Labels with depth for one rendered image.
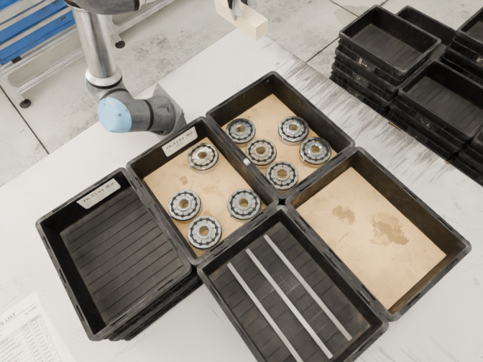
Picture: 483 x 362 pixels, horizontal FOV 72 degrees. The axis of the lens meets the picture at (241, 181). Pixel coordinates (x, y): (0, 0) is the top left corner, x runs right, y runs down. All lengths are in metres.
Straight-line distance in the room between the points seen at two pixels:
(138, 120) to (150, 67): 1.53
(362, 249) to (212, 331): 0.51
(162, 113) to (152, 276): 0.57
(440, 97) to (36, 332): 2.02
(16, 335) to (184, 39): 2.24
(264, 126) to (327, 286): 0.57
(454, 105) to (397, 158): 0.75
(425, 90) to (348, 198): 1.10
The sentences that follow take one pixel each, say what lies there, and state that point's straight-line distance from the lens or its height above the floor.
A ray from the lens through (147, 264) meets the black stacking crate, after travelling 1.05.
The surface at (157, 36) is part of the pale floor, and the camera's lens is 2.94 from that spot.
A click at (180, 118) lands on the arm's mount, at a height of 0.82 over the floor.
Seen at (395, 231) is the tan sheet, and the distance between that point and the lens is 1.08.
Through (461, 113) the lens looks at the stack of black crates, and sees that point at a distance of 2.02.
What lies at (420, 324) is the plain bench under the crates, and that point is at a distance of 1.18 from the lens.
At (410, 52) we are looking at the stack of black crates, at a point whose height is 0.49.
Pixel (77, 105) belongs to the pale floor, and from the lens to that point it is 2.69.
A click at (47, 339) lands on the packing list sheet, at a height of 0.70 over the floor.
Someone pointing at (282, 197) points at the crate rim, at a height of 0.93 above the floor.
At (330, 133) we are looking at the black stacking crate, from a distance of 1.10.
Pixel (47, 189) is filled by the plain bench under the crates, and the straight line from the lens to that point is 1.47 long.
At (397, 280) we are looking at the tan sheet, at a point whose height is 0.83.
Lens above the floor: 1.79
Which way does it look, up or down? 64 degrees down
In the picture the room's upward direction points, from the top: 9 degrees counter-clockwise
